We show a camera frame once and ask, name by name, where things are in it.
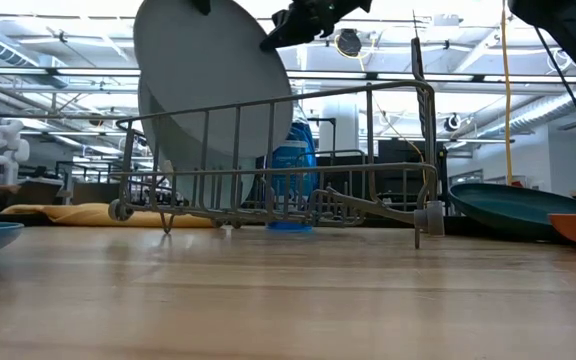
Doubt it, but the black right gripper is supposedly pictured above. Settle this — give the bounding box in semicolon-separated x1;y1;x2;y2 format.
260;0;372;51

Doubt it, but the grey plate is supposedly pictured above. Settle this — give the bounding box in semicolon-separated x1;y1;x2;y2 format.
132;0;295;162

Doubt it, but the grey wire dish rack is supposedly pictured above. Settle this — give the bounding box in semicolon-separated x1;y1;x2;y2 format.
107;37;446;250

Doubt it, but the dark teal plate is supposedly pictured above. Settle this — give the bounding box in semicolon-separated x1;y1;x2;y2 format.
448;182;576;241

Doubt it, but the black cabinet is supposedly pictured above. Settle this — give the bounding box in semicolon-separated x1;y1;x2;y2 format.
317;139;449;216

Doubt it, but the yellow cloth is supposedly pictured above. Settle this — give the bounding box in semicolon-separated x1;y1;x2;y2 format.
0;202;214;229

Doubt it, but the wooden desk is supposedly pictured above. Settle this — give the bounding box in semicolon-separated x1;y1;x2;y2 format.
0;177;64;206

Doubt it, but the black ceiling cord reel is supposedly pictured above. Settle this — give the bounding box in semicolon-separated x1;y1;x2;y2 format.
335;28;364;58
442;113;464;134

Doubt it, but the thick yellow hanging cord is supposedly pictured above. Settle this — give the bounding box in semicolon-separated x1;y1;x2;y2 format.
500;0;514;186

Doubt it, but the black diagonal cable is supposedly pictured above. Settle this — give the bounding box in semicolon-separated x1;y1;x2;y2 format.
534;24;576;159

